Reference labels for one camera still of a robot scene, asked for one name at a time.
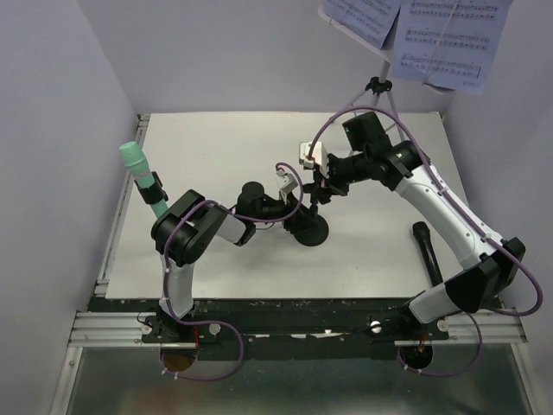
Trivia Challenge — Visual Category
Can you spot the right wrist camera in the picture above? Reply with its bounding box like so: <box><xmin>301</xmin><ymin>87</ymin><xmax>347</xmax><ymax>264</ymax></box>
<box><xmin>299</xmin><ymin>142</ymin><xmax>328</xmax><ymax>172</ymax></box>

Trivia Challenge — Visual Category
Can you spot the black microphone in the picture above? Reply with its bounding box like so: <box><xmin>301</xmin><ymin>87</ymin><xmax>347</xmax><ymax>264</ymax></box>
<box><xmin>412</xmin><ymin>221</ymin><xmax>443</xmax><ymax>287</ymax></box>

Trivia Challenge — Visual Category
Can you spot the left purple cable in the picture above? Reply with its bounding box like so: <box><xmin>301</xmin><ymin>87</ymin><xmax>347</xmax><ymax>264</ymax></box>
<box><xmin>157</xmin><ymin>162</ymin><xmax>306</xmax><ymax>382</ymax></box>

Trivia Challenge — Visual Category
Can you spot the black mounting rail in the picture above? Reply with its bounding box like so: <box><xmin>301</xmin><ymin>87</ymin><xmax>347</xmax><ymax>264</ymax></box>
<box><xmin>88</xmin><ymin>297</ymin><xmax>448</xmax><ymax>361</ymax></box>

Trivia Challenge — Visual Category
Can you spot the right sheet music page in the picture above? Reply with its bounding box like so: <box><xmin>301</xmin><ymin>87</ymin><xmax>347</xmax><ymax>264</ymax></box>
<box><xmin>391</xmin><ymin>0</ymin><xmax>512</xmax><ymax>94</ymax></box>

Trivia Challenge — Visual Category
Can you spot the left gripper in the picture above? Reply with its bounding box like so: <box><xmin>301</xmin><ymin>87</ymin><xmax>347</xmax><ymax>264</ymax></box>
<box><xmin>251</xmin><ymin>189</ymin><xmax>318</xmax><ymax>233</ymax></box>

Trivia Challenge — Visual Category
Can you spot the green microphone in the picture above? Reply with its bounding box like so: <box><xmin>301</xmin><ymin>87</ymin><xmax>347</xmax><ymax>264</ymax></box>
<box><xmin>119</xmin><ymin>142</ymin><xmax>168</xmax><ymax>218</ymax></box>

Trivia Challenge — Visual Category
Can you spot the purple cable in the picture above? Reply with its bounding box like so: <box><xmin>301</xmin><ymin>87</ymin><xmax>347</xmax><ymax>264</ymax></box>
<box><xmin>308</xmin><ymin>105</ymin><xmax>544</xmax><ymax>377</ymax></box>
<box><xmin>157</xmin><ymin>162</ymin><xmax>306</xmax><ymax>382</ymax></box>

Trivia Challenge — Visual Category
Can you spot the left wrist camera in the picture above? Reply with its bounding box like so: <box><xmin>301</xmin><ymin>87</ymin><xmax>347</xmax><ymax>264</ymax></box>
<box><xmin>276</xmin><ymin>163</ymin><xmax>299</xmax><ymax>202</ymax></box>

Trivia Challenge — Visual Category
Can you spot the white music stand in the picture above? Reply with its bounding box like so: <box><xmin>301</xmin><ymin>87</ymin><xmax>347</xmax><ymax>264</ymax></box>
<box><xmin>317</xmin><ymin>0</ymin><xmax>459</xmax><ymax>131</ymax></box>

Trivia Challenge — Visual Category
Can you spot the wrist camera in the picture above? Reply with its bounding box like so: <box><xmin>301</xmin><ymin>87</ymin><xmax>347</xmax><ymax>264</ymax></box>
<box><xmin>276</xmin><ymin>163</ymin><xmax>299</xmax><ymax>202</ymax></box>
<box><xmin>299</xmin><ymin>142</ymin><xmax>328</xmax><ymax>172</ymax></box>

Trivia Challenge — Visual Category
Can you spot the aluminium frame rail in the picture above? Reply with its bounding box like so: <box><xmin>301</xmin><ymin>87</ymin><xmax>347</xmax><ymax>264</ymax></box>
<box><xmin>47</xmin><ymin>112</ymin><xmax>531</xmax><ymax>415</ymax></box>

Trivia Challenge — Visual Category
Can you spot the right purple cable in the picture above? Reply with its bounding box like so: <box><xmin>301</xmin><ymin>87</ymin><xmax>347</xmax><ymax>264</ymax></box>
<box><xmin>308</xmin><ymin>105</ymin><xmax>544</xmax><ymax>377</ymax></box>

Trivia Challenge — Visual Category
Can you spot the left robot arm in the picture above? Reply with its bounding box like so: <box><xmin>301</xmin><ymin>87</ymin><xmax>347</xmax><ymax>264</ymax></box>
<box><xmin>151</xmin><ymin>182</ymin><xmax>321</xmax><ymax>342</ymax></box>

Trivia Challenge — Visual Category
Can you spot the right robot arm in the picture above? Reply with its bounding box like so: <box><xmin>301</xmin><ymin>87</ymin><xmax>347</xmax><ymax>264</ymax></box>
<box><xmin>300</xmin><ymin>112</ymin><xmax>525</xmax><ymax>339</ymax></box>

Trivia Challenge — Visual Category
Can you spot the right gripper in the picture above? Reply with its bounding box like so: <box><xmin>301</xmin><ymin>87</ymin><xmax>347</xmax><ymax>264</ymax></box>
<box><xmin>311</xmin><ymin>154</ymin><xmax>366</xmax><ymax>200</ymax></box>

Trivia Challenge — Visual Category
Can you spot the black mic stand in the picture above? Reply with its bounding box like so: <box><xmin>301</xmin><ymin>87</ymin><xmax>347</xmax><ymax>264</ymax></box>
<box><xmin>286</xmin><ymin>200</ymin><xmax>329</xmax><ymax>247</ymax></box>
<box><xmin>135</xmin><ymin>171</ymin><xmax>168</xmax><ymax>205</ymax></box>

